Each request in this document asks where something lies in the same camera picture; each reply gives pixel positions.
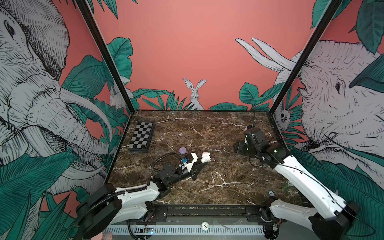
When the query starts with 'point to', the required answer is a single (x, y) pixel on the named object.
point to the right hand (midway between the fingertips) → (235, 144)
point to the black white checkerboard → (142, 136)
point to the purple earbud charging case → (182, 150)
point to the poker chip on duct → (205, 225)
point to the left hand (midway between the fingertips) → (206, 159)
